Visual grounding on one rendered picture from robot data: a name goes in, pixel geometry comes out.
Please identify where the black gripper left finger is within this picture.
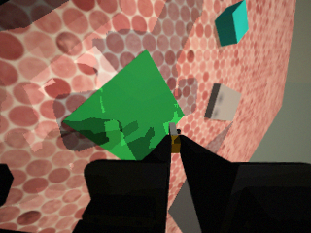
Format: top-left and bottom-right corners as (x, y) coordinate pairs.
(84, 134), (172, 233)

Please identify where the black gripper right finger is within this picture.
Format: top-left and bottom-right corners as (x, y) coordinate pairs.
(179, 135), (311, 233)

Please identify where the green flat square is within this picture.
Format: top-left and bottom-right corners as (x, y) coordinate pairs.
(63, 50), (184, 160)

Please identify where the grey flat panel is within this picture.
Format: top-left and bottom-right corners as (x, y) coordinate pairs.
(168, 179), (201, 233)

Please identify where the teal block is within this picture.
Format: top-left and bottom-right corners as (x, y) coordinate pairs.
(214, 0), (249, 46)

